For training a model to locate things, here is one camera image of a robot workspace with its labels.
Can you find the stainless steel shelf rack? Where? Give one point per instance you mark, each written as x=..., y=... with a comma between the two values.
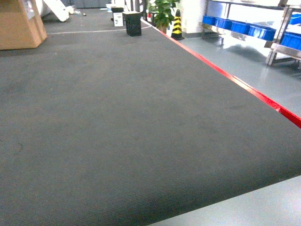
x=266, y=20

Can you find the yellow black traffic cone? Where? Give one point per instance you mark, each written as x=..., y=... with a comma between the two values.
x=177, y=28

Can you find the black slotted crate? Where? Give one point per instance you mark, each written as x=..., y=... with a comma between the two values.
x=133, y=23

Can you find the green potted plant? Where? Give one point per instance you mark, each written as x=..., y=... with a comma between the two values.
x=163, y=12

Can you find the white black sign box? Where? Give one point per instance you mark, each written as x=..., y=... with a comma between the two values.
x=117, y=13

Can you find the white foam panel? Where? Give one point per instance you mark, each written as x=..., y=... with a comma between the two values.
x=59, y=9

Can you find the large cardboard box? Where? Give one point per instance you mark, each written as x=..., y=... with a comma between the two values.
x=21, y=26

